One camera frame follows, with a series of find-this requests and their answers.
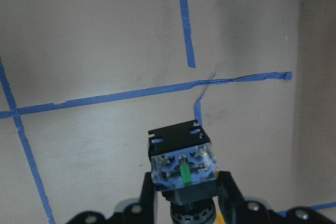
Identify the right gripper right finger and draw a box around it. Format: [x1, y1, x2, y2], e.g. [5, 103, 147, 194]
[218, 171, 245, 223]

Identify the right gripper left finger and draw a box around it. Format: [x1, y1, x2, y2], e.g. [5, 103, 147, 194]
[139, 172, 158, 224]

